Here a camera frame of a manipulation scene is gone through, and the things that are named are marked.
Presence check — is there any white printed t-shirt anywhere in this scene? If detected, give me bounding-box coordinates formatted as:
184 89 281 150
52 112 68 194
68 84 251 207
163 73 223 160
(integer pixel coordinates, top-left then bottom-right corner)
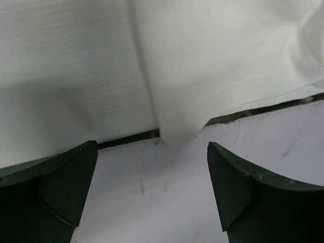
128 1 323 143

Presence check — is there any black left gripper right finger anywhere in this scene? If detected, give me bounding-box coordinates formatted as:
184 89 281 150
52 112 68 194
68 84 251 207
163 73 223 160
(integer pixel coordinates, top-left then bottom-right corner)
207 142 323 243

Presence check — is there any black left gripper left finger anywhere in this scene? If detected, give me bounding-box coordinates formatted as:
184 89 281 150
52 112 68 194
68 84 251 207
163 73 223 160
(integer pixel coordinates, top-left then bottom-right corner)
1 141 98 243

